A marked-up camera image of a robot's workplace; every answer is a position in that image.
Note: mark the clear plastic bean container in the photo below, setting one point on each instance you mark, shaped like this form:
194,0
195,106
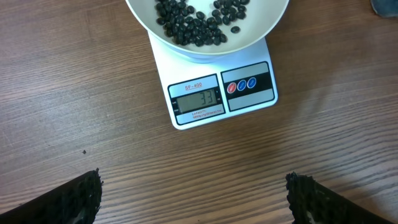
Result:
385,8

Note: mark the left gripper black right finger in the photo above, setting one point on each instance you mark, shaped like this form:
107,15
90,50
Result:
312,203

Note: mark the black beans in bowl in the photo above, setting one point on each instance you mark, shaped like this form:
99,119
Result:
185,25

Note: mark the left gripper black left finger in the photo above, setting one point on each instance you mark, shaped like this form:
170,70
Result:
77,201

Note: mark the white round bowl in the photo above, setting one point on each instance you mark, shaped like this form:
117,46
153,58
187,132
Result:
261,17

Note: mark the white digital kitchen scale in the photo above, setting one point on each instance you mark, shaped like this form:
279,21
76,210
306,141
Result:
204,90

